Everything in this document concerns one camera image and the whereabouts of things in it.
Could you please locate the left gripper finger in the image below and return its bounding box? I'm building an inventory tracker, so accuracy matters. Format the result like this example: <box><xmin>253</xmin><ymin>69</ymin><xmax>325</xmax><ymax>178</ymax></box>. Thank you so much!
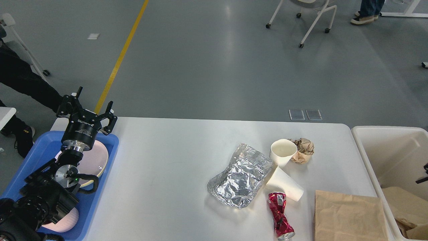
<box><xmin>56</xmin><ymin>86</ymin><xmax>85</xmax><ymax>118</ymax></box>
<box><xmin>95</xmin><ymin>101</ymin><xmax>118</xmax><ymax>135</ymax></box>

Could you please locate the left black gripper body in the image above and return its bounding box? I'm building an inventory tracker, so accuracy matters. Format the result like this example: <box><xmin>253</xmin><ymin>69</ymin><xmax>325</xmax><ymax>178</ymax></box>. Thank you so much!
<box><xmin>60</xmin><ymin>112</ymin><xmax>101</xmax><ymax>152</ymax></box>

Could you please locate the pink plate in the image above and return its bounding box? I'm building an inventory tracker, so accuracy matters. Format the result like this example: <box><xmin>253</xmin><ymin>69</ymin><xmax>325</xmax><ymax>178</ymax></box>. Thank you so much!
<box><xmin>53</xmin><ymin>140</ymin><xmax>109</xmax><ymax>188</ymax></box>

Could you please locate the brown paper bag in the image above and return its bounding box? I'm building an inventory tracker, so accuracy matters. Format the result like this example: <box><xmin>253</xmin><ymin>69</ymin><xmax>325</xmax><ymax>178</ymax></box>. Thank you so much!
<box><xmin>382</xmin><ymin>186</ymin><xmax>428</xmax><ymax>240</ymax></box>
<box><xmin>314</xmin><ymin>190</ymin><xmax>388</xmax><ymax>241</ymax></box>

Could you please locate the pink mug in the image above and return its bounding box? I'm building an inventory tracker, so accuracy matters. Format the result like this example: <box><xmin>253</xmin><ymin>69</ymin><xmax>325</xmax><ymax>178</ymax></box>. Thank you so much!
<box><xmin>41</xmin><ymin>208</ymin><xmax>79</xmax><ymax>233</ymax></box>

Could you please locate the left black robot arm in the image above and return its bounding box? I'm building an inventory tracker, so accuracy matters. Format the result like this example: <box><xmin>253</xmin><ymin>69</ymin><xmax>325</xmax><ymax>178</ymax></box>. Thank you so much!
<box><xmin>1</xmin><ymin>87</ymin><xmax>117</xmax><ymax>241</ymax></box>

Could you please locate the white plastic bin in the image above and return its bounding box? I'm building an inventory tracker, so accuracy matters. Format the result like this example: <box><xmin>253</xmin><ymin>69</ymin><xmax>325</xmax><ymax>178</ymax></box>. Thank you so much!
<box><xmin>351</xmin><ymin>126</ymin><xmax>427</xmax><ymax>241</ymax></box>

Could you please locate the blue plastic tray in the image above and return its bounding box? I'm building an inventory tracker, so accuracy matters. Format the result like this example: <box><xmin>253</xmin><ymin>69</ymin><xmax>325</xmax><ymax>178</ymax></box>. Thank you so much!
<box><xmin>1</xmin><ymin>131</ymin><xmax>119</xmax><ymax>241</ymax></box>

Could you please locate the white side table left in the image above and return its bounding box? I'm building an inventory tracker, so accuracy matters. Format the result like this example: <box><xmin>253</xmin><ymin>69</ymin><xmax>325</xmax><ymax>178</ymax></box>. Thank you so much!
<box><xmin>0</xmin><ymin>107</ymin><xmax>16</xmax><ymax>129</ymax></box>

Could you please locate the person in dark clothes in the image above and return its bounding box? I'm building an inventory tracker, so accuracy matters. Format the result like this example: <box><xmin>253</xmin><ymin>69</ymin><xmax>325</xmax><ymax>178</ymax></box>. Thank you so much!
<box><xmin>0</xmin><ymin>39</ymin><xmax>63</xmax><ymax>158</ymax></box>

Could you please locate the white paper on floor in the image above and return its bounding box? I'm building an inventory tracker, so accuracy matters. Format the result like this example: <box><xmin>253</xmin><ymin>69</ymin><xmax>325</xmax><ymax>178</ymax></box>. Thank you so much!
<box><xmin>87</xmin><ymin>33</ymin><xmax>100</xmax><ymax>40</ymax></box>

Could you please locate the grey chair left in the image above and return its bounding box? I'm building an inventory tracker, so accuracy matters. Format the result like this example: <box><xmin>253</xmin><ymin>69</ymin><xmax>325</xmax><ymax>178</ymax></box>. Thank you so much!
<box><xmin>0</xmin><ymin>13</ymin><xmax>50</xmax><ymax>82</ymax></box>

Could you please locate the crumpled brown paper ball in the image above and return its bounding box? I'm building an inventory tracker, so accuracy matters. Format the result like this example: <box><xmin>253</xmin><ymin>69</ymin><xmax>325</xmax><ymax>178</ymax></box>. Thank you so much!
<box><xmin>290</xmin><ymin>138</ymin><xmax>314</xmax><ymax>164</ymax></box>

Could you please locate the crumpled aluminium foil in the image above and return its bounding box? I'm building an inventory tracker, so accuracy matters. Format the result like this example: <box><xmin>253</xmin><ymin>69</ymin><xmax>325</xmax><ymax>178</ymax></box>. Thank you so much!
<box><xmin>207</xmin><ymin>143</ymin><xmax>274</xmax><ymax>209</ymax></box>

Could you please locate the left clear floor plate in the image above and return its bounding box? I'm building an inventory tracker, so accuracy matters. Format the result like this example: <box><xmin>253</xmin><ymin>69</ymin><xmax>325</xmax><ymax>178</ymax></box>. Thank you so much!
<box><xmin>289</xmin><ymin>109</ymin><xmax>305</xmax><ymax>122</ymax></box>

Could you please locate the upright white paper cup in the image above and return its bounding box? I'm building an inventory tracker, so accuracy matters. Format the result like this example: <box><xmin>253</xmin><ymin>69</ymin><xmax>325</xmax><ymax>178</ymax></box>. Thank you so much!
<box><xmin>270</xmin><ymin>139</ymin><xmax>298</xmax><ymax>168</ymax></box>

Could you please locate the lying white paper cup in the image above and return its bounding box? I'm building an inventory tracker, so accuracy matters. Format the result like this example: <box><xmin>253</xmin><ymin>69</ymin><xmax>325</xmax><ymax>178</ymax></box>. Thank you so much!
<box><xmin>265</xmin><ymin>166</ymin><xmax>304</xmax><ymax>202</ymax></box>

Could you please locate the crushed red can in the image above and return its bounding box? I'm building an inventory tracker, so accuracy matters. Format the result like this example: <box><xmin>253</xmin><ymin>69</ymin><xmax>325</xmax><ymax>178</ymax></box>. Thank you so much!
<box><xmin>267</xmin><ymin>192</ymin><xmax>295</xmax><ymax>241</ymax></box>

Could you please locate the person in blue jeans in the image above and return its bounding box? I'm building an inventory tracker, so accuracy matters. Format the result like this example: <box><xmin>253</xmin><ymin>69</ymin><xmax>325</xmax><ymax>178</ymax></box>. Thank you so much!
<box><xmin>350</xmin><ymin>0</ymin><xmax>385</xmax><ymax>25</ymax></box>

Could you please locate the white table frame corner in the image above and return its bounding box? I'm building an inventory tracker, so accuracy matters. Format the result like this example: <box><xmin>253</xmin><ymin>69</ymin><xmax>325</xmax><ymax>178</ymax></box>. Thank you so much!
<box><xmin>381</xmin><ymin>0</ymin><xmax>428</xmax><ymax>18</ymax></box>

